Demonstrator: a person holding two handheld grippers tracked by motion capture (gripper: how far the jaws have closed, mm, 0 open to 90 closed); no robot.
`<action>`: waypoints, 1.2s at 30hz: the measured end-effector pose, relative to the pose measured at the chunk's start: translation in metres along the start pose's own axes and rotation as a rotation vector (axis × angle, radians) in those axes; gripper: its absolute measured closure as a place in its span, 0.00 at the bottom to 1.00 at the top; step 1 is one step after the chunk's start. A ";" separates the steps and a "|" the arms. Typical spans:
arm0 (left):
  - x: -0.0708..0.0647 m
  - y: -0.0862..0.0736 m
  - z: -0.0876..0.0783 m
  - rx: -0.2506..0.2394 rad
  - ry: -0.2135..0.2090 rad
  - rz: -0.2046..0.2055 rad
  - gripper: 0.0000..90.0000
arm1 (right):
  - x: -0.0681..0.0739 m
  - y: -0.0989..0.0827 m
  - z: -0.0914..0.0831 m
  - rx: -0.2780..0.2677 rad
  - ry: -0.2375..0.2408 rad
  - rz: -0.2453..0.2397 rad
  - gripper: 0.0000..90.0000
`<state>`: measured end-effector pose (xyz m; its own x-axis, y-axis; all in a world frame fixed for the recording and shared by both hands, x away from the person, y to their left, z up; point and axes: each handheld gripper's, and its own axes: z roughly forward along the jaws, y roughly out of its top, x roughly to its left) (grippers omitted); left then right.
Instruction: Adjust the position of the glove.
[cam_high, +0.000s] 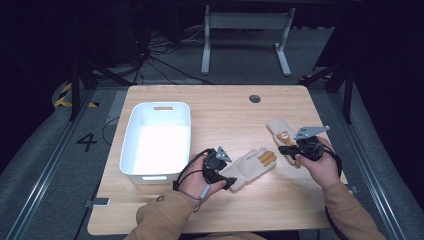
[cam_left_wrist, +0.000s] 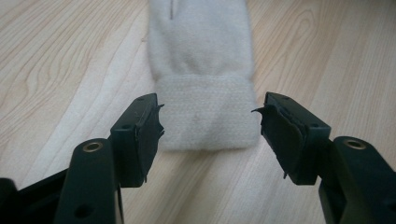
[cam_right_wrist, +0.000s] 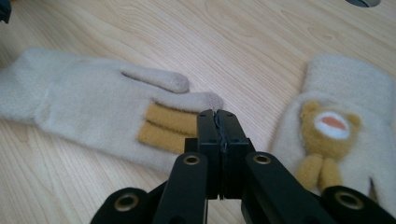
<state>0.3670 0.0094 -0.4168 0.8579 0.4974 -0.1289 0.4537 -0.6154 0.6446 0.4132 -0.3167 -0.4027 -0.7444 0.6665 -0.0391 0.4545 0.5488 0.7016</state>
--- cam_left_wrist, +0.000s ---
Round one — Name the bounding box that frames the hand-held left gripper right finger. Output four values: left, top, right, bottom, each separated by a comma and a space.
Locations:
250, 91, 332, 187

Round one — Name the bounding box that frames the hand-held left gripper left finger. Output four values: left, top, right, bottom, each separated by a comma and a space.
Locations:
108, 92, 165, 189

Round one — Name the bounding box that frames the white fleece glove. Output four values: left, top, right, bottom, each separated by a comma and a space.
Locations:
146, 0, 262, 152

